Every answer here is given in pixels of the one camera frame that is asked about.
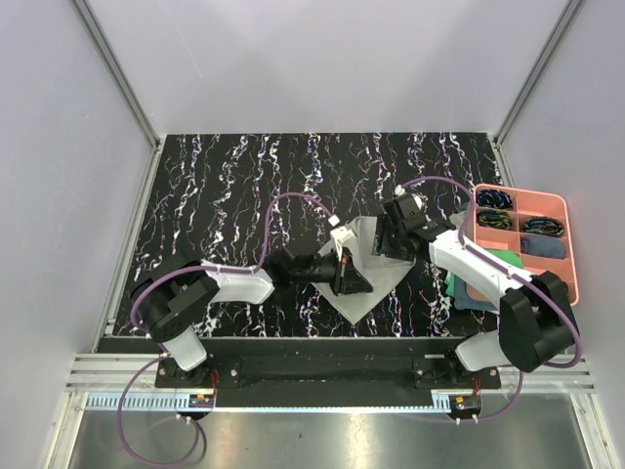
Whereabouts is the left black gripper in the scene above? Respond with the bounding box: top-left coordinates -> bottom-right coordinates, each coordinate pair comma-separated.
292,246 -> 372,297

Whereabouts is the grey cloth napkin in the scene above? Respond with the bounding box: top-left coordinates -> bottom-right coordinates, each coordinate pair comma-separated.
312,216 -> 415,324

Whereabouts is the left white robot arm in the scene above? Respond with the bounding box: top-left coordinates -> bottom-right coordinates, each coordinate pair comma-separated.
131,247 -> 374,387

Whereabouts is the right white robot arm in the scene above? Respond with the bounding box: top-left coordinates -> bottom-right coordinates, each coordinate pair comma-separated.
373,193 -> 581,388

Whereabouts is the yellow patterned napkin roll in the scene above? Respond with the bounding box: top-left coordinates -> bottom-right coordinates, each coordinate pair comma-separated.
477,209 -> 514,231

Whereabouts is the blue patterned napkin roll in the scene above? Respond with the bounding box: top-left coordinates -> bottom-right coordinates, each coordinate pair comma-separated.
477,189 -> 514,209

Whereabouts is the grey-blue folded napkin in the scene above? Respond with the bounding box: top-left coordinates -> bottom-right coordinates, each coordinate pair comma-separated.
521,235 -> 566,259

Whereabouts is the blue-orange patterned napkin roll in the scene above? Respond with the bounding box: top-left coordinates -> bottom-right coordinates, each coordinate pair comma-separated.
521,216 -> 565,237

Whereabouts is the stack of coloured cloths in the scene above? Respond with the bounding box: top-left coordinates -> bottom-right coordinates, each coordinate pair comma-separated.
444,207 -> 504,314

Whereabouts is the pink divided tray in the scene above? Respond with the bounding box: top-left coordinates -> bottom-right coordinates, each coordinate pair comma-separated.
469,184 -> 579,305

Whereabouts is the black marble pattern mat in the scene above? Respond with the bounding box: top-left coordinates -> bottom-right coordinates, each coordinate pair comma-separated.
126,132 -> 502,338

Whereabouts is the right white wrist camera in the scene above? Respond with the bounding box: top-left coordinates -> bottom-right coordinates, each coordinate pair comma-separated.
396,189 -> 425,211

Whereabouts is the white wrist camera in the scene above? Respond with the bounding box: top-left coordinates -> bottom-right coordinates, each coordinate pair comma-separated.
396,189 -> 425,211
328,215 -> 356,260

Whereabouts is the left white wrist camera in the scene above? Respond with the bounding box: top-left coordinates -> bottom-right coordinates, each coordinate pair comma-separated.
328,215 -> 356,260

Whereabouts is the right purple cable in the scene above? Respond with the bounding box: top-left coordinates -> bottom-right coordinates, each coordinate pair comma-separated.
395,176 -> 583,424

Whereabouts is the purple cable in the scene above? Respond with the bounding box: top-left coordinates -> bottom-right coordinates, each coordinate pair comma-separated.
395,176 -> 583,424
116,192 -> 338,465

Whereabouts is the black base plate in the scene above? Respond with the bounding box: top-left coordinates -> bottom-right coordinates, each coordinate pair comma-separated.
155,337 -> 501,408

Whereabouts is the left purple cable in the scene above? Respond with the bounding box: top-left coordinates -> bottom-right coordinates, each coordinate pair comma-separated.
116,192 -> 338,465

